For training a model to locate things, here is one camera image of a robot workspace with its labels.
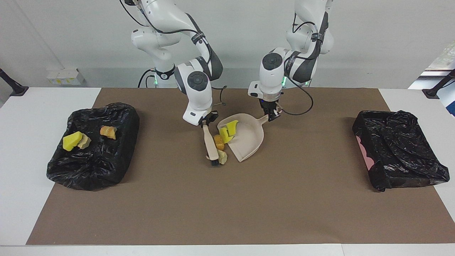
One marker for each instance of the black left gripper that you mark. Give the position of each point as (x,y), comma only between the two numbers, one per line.
(271,106)

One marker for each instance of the brown orange sponge chunk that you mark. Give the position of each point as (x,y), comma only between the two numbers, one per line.
(219,142)

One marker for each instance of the white wall socket box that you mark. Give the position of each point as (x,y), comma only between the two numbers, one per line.
(64,76)

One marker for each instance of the brown table mat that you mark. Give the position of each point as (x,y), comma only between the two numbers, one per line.
(213,220)

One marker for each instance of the pink bin with black bag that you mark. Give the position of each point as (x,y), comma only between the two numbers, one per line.
(401,160)

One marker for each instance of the beige plastic dustpan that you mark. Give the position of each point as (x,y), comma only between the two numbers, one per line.
(249,142)

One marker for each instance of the yellow green scouring sponge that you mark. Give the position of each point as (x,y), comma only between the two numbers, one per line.
(227,132)

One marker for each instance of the black camera stand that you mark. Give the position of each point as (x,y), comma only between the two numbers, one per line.
(14,87)
(437,89)

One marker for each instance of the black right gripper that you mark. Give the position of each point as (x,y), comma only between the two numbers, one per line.
(209,118)

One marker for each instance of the beige hand brush black bristles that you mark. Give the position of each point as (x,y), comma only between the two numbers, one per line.
(210,145)

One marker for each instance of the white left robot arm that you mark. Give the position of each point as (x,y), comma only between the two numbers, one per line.
(272,74)

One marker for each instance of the pale beige sponge chunk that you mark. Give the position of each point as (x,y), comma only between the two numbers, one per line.
(85,142)
(223,157)
(108,132)

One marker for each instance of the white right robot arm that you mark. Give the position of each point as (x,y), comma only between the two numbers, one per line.
(197,89)

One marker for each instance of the bright yellow sponge chunk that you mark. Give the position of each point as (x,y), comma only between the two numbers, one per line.
(71,141)

